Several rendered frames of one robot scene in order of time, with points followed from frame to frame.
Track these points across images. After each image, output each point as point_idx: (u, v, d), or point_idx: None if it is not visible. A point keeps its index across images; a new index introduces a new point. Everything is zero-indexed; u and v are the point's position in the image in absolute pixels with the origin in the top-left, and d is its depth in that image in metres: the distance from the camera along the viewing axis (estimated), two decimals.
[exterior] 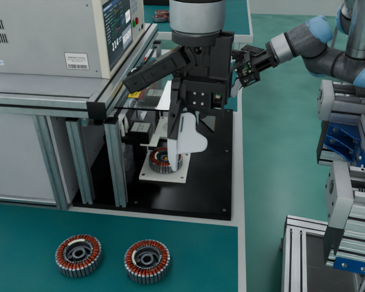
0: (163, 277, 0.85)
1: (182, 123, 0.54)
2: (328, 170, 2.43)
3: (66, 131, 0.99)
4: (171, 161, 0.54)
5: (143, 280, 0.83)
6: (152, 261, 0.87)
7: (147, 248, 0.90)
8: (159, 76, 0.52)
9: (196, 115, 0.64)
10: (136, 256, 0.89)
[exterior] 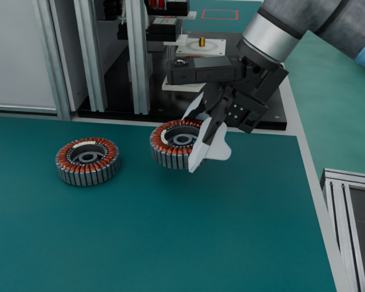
0: (208, 160, 0.58)
1: None
2: (359, 132, 2.19)
3: (70, 8, 0.74)
4: (195, 163, 0.55)
5: (180, 163, 0.56)
6: (190, 141, 0.60)
7: (182, 129, 0.63)
8: (212, 80, 0.52)
9: (192, 120, 0.65)
10: (167, 140, 0.62)
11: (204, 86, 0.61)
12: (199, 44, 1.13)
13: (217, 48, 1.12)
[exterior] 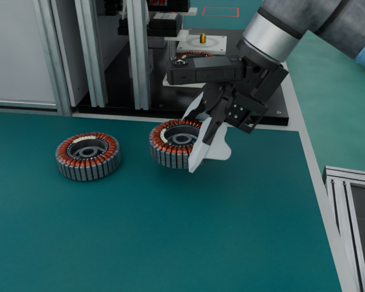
0: (207, 160, 0.58)
1: None
2: (360, 130, 2.18)
3: (70, 3, 0.74)
4: (195, 163, 0.55)
5: (179, 162, 0.56)
6: (190, 141, 0.60)
7: (181, 128, 0.63)
8: (212, 80, 0.52)
9: (192, 120, 0.65)
10: (166, 139, 0.62)
11: (204, 86, 0.61)
12: (200, 40, 1.13)
13: (218, 45, 1.11)
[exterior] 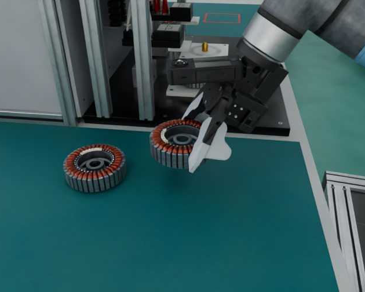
0: (207, 160, 0.58)
1: None
2: (360, 134, 2.20)
3: (77, 17, 0.75)
4: (195, 163, 0.55)
5: (180, 162, 0.56)
6: (190, 141, 0.60)
7: (182, 128, 0.63)
8: (212, 80, 0.52)
9: (192, 120, 0.65)
10: (166, 139, 0.62)
11: (204, 86, 0.61)
12: (202, 48, 1.14)
13: (220, 53, 1.13)
